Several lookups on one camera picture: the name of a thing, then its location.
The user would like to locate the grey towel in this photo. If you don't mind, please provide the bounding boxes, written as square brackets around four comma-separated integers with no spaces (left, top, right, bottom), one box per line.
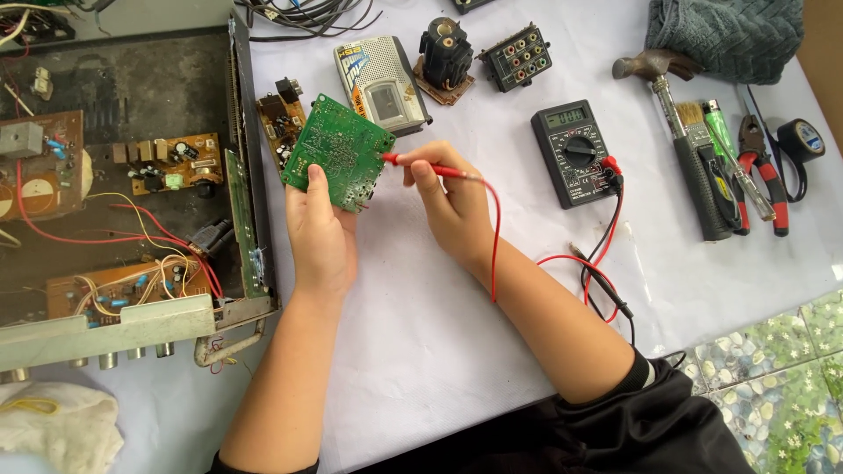
[644,0,806,86]

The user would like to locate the black RCA connector block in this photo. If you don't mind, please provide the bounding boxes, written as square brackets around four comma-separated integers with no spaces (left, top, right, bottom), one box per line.
[476,22,553,93]

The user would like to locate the clear handle screwdriver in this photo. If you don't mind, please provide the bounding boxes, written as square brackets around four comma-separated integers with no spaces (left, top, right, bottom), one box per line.
[703,121,777,222]

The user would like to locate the white cloth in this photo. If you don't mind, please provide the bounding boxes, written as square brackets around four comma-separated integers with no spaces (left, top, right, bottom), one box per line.
[0,381,125,474]

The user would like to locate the green lighter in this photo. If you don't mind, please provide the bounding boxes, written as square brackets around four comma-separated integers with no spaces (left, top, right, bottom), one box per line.
[702,99,737,160]

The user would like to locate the small paint brush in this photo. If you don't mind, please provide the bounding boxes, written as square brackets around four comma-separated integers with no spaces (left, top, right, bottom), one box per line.
[676,101,744,231]

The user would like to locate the steel claw hammer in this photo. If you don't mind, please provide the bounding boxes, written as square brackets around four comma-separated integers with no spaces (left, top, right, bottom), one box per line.
[612,49,736,242]

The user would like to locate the black digital multimeter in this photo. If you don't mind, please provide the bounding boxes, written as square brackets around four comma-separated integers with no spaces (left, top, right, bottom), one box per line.
[531,99,624,210]

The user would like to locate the person's right hand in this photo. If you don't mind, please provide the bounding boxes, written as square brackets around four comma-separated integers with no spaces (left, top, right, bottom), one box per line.
[400,141,499,269]

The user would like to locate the black sleeve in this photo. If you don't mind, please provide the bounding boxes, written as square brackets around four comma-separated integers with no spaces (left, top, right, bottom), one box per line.
[209,349,758,474]

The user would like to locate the red handled pliers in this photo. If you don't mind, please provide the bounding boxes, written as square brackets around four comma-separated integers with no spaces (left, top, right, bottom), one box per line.
[732,114,790,238]

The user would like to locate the white table sheet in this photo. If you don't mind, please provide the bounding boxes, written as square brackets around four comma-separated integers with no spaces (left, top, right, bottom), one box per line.
[26,0,843,474]

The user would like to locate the bundle of black cables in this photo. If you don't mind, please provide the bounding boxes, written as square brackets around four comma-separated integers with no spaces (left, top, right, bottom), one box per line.
[234,0,384,43]

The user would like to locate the small brown circuit board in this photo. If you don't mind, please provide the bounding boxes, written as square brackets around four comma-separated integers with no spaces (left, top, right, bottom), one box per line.
[256,77,308,173]

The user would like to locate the green circuit board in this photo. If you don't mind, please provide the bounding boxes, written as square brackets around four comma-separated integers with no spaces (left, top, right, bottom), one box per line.
[281,93,397,214]

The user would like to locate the silver cassette player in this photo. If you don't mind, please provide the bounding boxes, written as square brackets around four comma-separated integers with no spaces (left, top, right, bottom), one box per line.
[334,36,433,138]

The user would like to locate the black transformer on board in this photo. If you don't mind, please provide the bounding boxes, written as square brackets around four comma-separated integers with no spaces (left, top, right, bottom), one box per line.
[413,17,476,107]

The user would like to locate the open amplifier chassis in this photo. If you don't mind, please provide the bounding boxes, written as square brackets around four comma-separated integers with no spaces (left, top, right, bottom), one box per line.
[0,9,281,384]

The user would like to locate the black multimeter probe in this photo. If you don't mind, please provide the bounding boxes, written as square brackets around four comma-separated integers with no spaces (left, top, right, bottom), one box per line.
[569,186,687,370]

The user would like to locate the red multimeter probe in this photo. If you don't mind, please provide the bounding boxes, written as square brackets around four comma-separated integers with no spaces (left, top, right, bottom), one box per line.
[382,152,620,323]

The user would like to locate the person's left hand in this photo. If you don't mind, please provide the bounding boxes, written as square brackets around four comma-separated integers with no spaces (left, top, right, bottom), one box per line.
[285,164,359,298]

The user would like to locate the black electrical tape roll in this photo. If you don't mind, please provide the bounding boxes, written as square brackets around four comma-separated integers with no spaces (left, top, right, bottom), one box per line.
[776,118,827,204]

